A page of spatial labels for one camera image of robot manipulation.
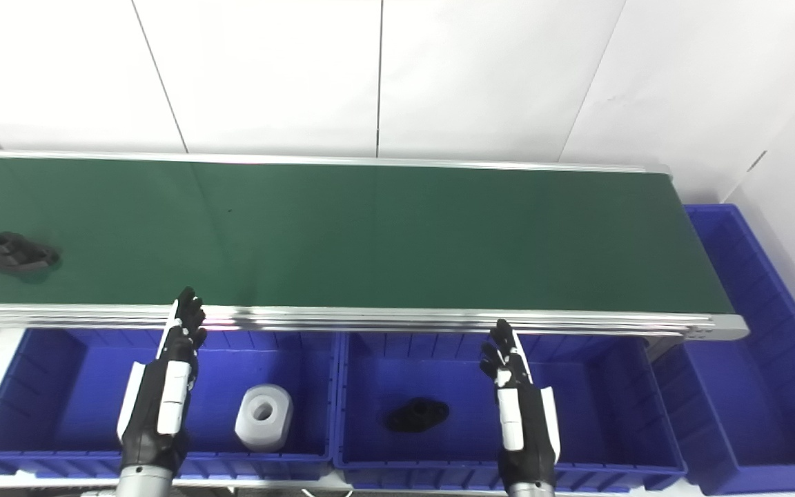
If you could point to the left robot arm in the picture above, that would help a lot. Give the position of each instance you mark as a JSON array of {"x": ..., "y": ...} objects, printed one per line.
[{"x": 143, "y": 483}]

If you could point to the green conveyor belt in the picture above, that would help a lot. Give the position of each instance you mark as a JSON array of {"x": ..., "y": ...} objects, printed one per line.
[
  {"x": 370, "y": 235},
  {"x": 384, "y": 319}
]

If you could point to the white cylindrical part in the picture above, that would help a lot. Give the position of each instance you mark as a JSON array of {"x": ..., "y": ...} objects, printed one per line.
[{"x": 263, "y": 417}]

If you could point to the large blue plastic bin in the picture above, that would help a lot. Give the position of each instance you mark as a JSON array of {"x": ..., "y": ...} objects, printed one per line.
[{"x": 756, "y": 386}]

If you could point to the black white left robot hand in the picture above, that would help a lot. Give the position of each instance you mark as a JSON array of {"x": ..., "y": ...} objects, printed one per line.
[{"x": 152, "y": 421}]

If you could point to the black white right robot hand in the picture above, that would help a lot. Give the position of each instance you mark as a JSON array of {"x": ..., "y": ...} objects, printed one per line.
[{"x": 527, "y": 428}]

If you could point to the black flanged part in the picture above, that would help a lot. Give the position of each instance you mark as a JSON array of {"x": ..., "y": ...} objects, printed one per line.
[
  {"x": 19, "y": 254},
  {"x": 417, "y": 415}
]

